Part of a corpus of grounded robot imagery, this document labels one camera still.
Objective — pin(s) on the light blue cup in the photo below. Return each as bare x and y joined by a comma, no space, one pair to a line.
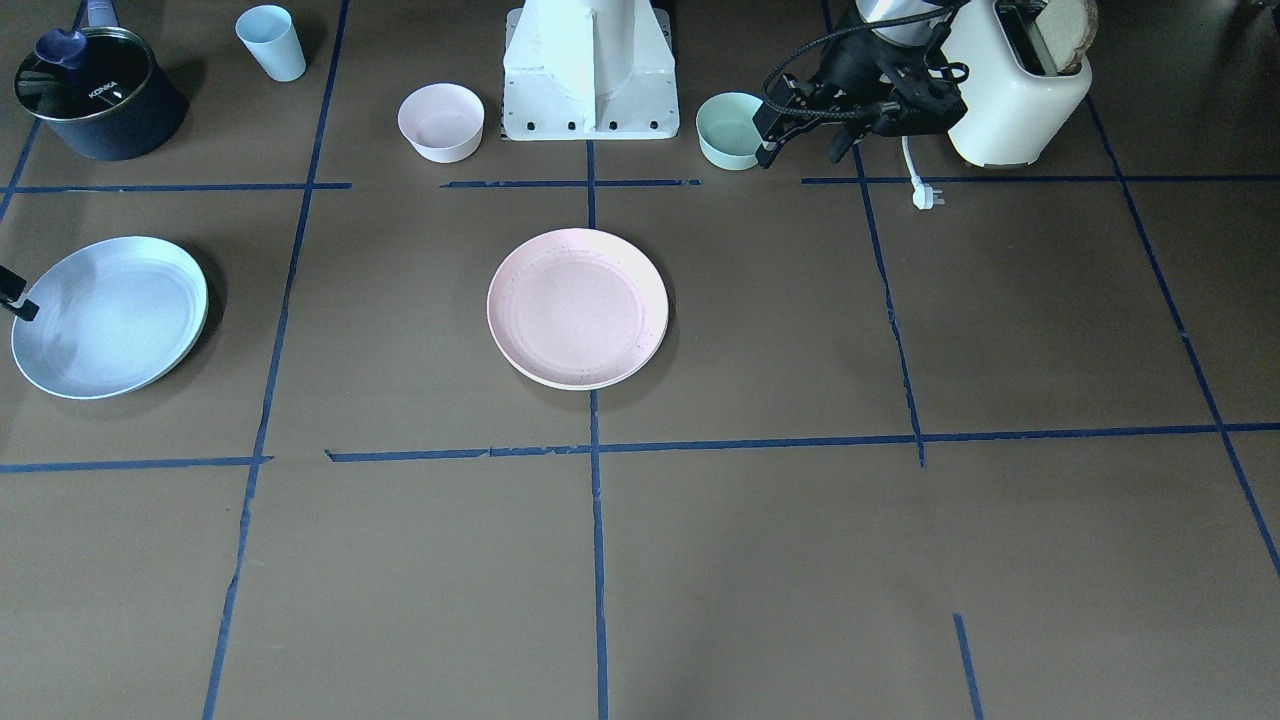
268,32

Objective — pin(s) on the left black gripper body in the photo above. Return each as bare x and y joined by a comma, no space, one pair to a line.
848,66

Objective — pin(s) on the white mounting pillar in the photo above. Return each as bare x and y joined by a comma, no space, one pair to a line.
589,70

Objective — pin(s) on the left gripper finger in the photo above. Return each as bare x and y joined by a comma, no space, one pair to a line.
767,153

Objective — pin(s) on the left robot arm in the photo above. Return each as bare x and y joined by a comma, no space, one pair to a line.
908,28

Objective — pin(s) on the blue plate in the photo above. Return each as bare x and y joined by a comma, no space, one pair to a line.
112,318

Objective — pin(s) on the pink plate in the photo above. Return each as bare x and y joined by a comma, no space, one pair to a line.
577,309

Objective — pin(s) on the pink bowl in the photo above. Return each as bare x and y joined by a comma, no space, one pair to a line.
443,122

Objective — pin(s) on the cream toaster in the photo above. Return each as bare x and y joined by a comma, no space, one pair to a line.
1028,73

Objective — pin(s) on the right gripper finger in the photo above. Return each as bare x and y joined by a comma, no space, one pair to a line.
13,296

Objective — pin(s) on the green bowl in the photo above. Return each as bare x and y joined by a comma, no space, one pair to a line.
727,135

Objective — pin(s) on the dark blue pot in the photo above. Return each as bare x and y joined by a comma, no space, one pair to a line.
100,88

